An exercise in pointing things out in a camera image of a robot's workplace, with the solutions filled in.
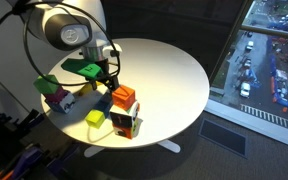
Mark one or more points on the white blue patterned block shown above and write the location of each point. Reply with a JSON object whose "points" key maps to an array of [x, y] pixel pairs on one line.
{"points": [[62, 104]]}

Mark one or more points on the yellow-green block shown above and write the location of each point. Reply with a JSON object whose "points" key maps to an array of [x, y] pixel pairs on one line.
{"points": [[95, 119]]}

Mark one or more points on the white cube with black print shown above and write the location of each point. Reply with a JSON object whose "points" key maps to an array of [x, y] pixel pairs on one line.
{"points": [[123, 116]]}

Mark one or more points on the orange block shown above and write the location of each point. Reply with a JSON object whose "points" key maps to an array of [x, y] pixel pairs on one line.
{"points": [[124, 96]]}

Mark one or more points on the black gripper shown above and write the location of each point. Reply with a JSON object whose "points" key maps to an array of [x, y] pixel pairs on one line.
{"points": [[104, 71]]}

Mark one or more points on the white table base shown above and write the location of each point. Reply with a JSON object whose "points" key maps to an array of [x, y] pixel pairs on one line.
{"points": [[169, 146]]}

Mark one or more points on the multicolour printed cube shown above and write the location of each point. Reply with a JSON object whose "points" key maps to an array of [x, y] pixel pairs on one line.
{"points": [[127, 131]]}

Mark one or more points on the green block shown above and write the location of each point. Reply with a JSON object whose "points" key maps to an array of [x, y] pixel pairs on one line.
{"points": [[46, 84]]}

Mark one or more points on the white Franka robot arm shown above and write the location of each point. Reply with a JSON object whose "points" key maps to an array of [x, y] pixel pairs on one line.
{"points": [[50, 20]]}

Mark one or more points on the dark floor vent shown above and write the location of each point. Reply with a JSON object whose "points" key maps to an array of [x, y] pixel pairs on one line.
{"points": [[222, 137]]}

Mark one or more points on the white van outside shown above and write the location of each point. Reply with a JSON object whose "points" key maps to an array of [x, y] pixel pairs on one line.
{"points": [[245, 89]]}

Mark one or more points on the black clamp stand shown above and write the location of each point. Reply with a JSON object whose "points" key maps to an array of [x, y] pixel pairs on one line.
{"points": [[24, 123]]}

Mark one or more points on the window frame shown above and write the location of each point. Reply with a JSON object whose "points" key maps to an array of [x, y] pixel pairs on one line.
{"points": [[237, 113]]}

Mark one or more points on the magenta block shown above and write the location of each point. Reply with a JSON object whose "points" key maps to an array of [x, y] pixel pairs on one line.
{"points": [[56, 95]]}

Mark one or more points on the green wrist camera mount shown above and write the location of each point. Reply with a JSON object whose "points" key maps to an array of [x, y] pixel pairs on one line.
{"points": [[84, 68]]}

